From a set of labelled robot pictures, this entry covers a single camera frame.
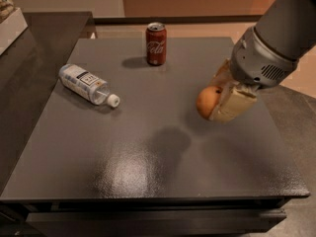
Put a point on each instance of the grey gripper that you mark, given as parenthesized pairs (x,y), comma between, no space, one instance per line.
(257,60)

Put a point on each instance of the orange fruit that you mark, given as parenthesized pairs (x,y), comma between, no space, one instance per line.
(207,99)

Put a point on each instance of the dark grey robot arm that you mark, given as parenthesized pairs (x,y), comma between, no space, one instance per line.
(288,28)

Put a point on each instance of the red cola can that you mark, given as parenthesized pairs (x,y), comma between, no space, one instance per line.
(156,43)

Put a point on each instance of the clear plastic water bottle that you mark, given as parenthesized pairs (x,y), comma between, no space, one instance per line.
(87,85)

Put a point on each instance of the white box on side table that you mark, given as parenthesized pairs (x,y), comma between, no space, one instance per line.
(11,29)

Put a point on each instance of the dark grey table frame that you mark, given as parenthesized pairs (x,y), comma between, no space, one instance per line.
(139,218)

